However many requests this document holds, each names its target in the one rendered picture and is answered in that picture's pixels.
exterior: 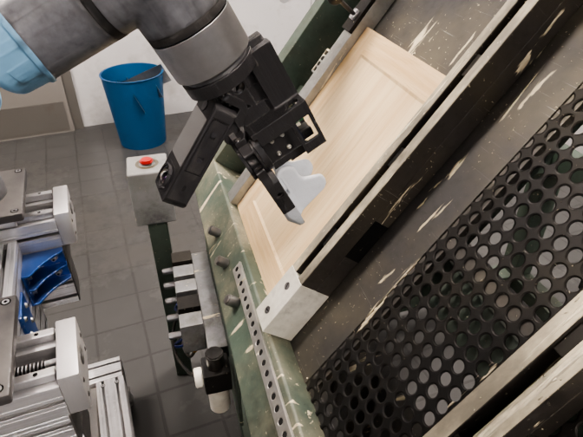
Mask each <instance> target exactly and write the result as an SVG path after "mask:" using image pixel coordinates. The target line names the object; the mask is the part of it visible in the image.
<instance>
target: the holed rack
mask: <svg viewBox="0 0 583 437"><path fill-rule="evenodd" d="M233 275H234V278H235V281H236V284H237V288H238V291H239V297H240V300H241V303H242V306H243V310H244V313H245V316H246V322H247V325H248V329H249V331H250V335H251V338H252V344H253V347H254V350H255V354H256V356H257V360H258V364H259V369H260V373H261V375H262V379H263V382H264V385H265V391H266V394H267V398H268V401H269V404H270V407H271V411H272V416H273V419H274V423H275V426H276V429H277V432H278V437H294V433H293V431H292V425H291V423H290V420H289V417H288V413H287V411H286V408H285V403H284V400H283V397H282V394H281V391H280V388H279V385H278V380H277V377H276V374H275V371H274V368H273V365H272V360H271V357H270V354H269V351H268V348H267V345H266V342H265V338H264V334H263V331H262V329H261V325H260V322H259V318H258V314H257V311H256V309H255V305H254V302H253V300H252V294H251V292H250V289H249V285H248V282H247V280H246V274H245V272H244V269H243V265H242V263H241V262H238V264H237V265H236V266H235V268H234V269H233Z"/></svg>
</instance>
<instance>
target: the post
mask: <svg viewBox="0 0 583 437"><path fill-rule="evenodd" d="M147 226H148V230H149V235H150V239H151V244H152V248H153V253H154V261H155V265H156V270H157V275H158V279H159V284H160V292H161V296H162V301H163V305H164V310H165V314H166V318H167V315H170V314H175V313H176V311H175V310H174V306H175V305H176V303H174V304H169V305H166V302H165V299H166V298H169V297H176V293H175V288H172V289H167V290H165V289H164V283H168V282H174V274H167V275H163V274H162V270H163V269H165V268H170V267H172V268H173V266H172V259H171V253H173V250H172V245H171V240H170V235H169V230H168V224H167V222H164V223H158V224H152V225H147ZM173 325H174V321H172V322H168V321H167V326H168V332H169V333H170V332H172V329H173ZM175 331H180V321H179V320H177V323H176V326H175ZM176 351H177V354H178V356H179V358H180V359H181V361H182V362H183V364H184V365H185V366H186V367H187V368H188V369H189V370H190V371H191V372H193V370H192V363H191V358H189V357H187V356H186V354H185V353H184V351H183V349H182V348H177V349H176ZM173 354H174V351H173ZM174 362H175V367H176V371H177V375H184V374H187V372H186V371H185V370H184V369H183V368H182V367H181V366H180V364H179V363H178V361H177V359H176V357H175V355H174Z"/></svg>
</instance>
